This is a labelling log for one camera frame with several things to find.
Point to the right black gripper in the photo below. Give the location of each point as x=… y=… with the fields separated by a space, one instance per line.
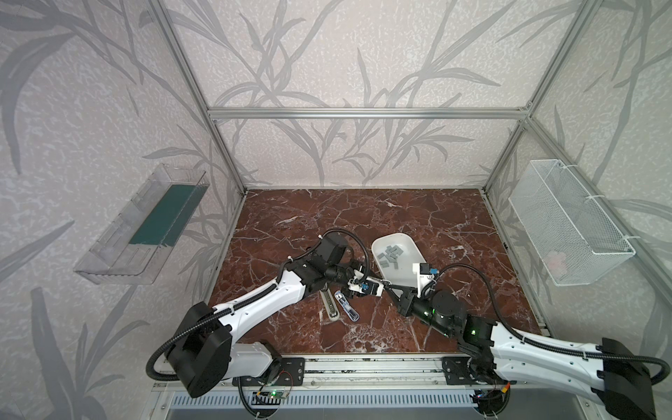
x=407 y=299

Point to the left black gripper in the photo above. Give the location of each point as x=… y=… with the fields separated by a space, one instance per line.
x=352 y=276

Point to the small blue stapler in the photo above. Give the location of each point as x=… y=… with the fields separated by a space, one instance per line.
x=346 y=306

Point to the beige black long stapler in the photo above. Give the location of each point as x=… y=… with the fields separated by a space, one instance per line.
x=330 y=306

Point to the white oval tray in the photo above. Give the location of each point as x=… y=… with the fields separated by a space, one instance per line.
x=399 y=273

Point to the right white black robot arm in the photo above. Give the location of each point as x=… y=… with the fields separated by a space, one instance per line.
x=606 y=373

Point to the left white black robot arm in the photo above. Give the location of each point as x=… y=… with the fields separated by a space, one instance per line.
x=206 y=350

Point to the green circuit board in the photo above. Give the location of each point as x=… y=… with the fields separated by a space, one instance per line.
x=272 y=397

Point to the pink object in basket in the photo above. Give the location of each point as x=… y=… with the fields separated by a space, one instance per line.
x=556 y=261

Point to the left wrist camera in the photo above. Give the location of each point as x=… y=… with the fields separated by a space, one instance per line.
x=357 y=287

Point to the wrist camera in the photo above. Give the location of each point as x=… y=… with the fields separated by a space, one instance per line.
x=357 y=287
x=425 y=278

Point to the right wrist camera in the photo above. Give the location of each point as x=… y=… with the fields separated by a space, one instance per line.
x=425 y=278

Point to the white wire mesh basket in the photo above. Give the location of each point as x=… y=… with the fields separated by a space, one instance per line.
x=559 y=214

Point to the clear plastic wall bin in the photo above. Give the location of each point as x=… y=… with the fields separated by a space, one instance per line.
x=136 y=245

